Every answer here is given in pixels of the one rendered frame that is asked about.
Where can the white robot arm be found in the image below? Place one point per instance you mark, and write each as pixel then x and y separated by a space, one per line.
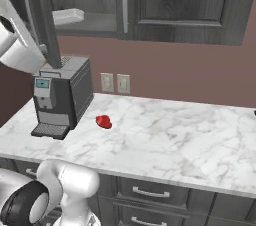
pixel 71 183

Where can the red raw meat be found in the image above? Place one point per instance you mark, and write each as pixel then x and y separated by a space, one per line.
pixel 104 121

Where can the white tupperware container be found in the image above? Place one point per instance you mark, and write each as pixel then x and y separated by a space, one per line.
pixel 66 16

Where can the closed dark grey cabinet door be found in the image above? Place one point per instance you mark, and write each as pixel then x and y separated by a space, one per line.
pixel 186 3

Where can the open dark grey cabinet door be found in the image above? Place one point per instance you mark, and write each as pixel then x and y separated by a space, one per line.
pixel 45 16

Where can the dark grey coffee machine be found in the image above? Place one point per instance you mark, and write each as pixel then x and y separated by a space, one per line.
pixel 63 93

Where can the dark grey drawer front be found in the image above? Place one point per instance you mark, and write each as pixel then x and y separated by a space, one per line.
pixel 150 216
pixel 23 169
pixel 233 207
pixel 151 190

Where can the white wall outlet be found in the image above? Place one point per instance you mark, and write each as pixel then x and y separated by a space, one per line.
pixel 107 82
pixel 123 84

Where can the open wall cabinet body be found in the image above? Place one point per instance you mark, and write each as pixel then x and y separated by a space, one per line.
pixel 86 0

